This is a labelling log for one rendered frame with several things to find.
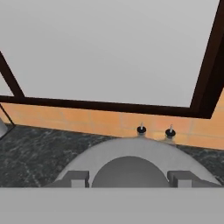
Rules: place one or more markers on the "grey round blender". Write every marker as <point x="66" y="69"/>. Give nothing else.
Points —
<point x="131" y="147"/>

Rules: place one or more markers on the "clear bottle with black cap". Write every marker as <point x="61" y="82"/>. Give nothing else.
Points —
<point x="170" y="133"/>
<point x="141" y="130"/>

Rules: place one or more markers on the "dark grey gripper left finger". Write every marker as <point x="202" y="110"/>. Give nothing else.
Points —
<point x="78" y="175"/>

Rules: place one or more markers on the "dark brown window frame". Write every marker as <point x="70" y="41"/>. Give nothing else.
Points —
<point x="116" y="106"/>

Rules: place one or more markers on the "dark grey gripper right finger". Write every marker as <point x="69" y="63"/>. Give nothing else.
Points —
<point x="180" y="175"/>

